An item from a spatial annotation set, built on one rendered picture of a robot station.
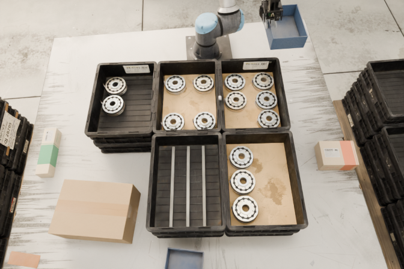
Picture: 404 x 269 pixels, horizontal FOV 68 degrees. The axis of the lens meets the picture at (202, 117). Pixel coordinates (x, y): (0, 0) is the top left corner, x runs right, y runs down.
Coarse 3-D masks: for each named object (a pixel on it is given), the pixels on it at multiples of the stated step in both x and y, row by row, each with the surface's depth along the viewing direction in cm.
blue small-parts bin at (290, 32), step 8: (288, 8) 137; (296, 8) 135; (288, 16) 140; (296, 16) 136; (280, 24) 138; (288, 24) 138; (296, 24) 137; (272, 32) 136; (280, 32) 136; (288, 32) 136; (296, 32) 135; (304, 32) 128; (272, 40) 126; (280, 40) 126; (288, 40) 127; (296, 40) 127; (304, 40) 128; (272, 48) 130; (280, 48) 131; (288, 48) 131
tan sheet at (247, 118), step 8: (248, 80) 152; (224, 88) 150; (248, 88) 150; (272, 88) 150; (224, 96) 148; (248, 96) 148; (224, 104) 146; (248, 104) 145; (224, 112) 144; (232, 112) 144; (240, 112) 143; (248, 112) 143; (256, 112) 143; (232, 120) 142; (240, 120) 141; (248, 120) 141; (256, 120) 141
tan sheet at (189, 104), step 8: (192, 88) 151; (168, 96) 149; (176, 96) 149; (184, 96) 149; (192, 96) 149; (200, 96) 149; (208, 96) 148; (168, 104) 147; (176, 104) 147; (184, 104) 147; (192, 104) 146; (200, 104) 146; (208, 104) 146; (168, 112) 145; (176, 112) 145; (184, 112) 144; (192, 112) 144; (184, 128) 140; (192, 128) 140
